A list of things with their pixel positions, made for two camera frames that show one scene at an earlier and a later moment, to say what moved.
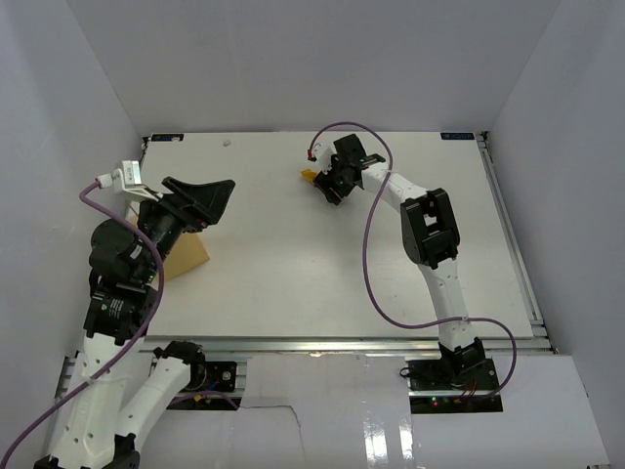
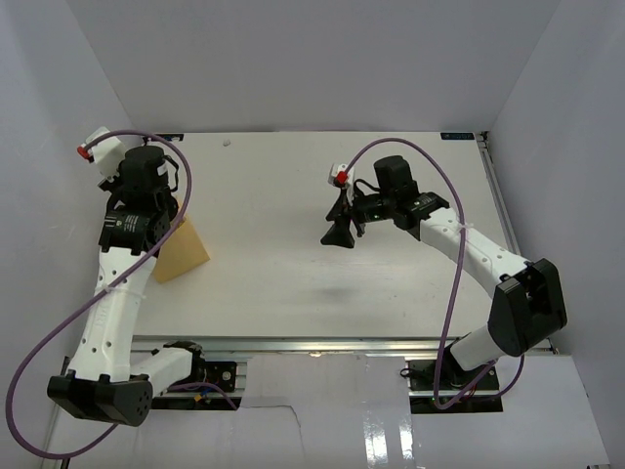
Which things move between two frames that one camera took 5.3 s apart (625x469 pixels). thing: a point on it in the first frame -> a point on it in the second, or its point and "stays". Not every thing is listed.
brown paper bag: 187,254 stays
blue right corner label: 458,136 stays
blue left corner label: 166,137 stays
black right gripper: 326,182 -> 340,234
